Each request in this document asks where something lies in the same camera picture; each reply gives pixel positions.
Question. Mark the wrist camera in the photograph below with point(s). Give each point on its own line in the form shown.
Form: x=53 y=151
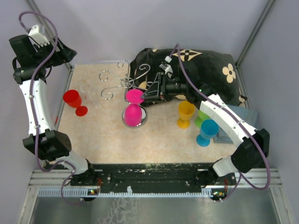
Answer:
x=37 y=34
x=165 y=65

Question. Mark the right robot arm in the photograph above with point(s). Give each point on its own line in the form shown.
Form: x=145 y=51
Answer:
x=252 y=145

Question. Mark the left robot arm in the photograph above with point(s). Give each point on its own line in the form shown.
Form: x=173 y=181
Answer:
x=30 y=65

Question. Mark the chrome wine glass rack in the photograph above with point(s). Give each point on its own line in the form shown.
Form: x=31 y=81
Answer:
x=127 y=83

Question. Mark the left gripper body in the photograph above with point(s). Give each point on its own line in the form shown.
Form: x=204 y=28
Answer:
x=55 y=59

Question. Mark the green wine glass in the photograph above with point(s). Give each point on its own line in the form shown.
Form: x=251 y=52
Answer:
x=200 y=118

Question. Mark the black floral pillow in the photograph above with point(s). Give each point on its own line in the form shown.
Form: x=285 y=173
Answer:
x=202 y=66

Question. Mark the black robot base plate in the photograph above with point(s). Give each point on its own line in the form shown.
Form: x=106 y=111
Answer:
x=151 y=177

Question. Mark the orange wine glass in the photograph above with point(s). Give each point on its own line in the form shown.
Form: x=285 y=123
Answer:
x=185 y=112

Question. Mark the red wine glass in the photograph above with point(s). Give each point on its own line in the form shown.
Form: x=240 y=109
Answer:
x=73 y=99

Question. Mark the folded denim cloth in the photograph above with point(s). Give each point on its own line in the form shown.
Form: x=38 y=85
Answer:
x=248 y=115

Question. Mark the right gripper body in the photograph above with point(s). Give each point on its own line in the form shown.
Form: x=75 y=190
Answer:
x=172 y=87

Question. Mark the pink wine glass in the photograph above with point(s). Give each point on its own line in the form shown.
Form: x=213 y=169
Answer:
x=133 y=112

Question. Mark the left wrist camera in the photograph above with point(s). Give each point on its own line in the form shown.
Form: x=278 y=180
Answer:
x=37 y=34

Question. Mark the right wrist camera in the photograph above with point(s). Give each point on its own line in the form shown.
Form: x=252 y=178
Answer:
x=165 y=65

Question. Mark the clear wine glass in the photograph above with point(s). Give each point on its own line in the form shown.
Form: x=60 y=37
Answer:
x=90 y=94

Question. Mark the blue wine glass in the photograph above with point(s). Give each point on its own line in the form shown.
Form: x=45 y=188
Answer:
x=208 y=129

